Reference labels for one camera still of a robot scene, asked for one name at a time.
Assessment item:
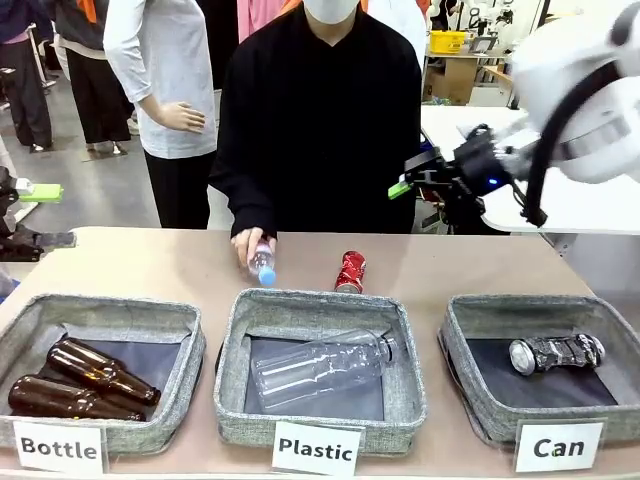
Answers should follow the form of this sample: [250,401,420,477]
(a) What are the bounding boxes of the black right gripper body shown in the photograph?
[452,124,514,197]

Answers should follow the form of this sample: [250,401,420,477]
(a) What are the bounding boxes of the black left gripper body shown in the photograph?
[0,164,24,237]

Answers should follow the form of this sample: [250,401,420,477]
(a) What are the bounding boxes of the brown glass bottle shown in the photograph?
[46,338,162,407]
[7,374,147,422]

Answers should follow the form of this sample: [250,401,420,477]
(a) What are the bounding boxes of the small clear water bottle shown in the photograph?
[247,238,278,287]

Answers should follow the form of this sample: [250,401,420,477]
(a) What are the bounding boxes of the large clear plastic bottle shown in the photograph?
[251,328,401,412]

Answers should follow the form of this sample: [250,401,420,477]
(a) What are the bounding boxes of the black crushed can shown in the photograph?
[508,333,606,375]

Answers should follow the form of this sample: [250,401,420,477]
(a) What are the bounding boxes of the red crushed can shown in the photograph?
[333,249,369,294]

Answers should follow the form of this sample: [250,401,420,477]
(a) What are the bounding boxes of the yellow plastic basket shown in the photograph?
[429,29,476,55]

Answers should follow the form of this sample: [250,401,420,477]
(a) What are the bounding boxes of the grey fabric basket plastic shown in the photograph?
[213,287,429,456]

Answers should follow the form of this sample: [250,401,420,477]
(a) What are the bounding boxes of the grey fabric basket bottle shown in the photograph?
[0,293,207,455]

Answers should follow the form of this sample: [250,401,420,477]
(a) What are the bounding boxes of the grey fabric basket can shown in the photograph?
[437,293,640,448]

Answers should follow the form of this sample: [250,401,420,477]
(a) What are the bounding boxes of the white Can label card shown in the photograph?
[514,422,605,474]

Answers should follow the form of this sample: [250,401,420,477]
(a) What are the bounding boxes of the bystander bare hand on hip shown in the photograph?
[159,101,207,135]

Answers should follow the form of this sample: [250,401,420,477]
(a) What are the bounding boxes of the person's bare right hand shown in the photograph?
[230,227,278,274]

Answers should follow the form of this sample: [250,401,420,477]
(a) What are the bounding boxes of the brown cardboard box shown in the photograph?
[422,57,479,106]

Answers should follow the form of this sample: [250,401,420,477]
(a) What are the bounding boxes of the white background table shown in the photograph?
[419,104,640,236]

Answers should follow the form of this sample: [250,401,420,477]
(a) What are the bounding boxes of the person in black top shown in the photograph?
[208,0,424,241]

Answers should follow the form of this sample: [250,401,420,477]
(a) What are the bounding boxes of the bystander in black trousers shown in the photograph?
[52,0,134,146]

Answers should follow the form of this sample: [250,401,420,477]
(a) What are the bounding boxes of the bystander in dark clothes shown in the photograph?
[0,0,54,151]

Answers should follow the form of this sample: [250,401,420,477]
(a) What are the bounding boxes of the person in white coat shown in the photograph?
[367,0,429,61]

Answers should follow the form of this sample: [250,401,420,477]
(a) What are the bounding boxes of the white face mask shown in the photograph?
[303,0,362,25]

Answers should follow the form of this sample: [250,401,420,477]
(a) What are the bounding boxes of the person in white shirt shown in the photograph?
[103,0,219,231]

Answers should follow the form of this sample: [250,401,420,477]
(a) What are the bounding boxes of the white Bottle label card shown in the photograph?
[12,420,105,475]

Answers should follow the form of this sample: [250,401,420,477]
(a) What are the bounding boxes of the white Plastic label card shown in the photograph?
[272,420,362,476]

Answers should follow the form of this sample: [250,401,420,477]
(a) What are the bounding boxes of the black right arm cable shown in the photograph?
[519,62,624,229]

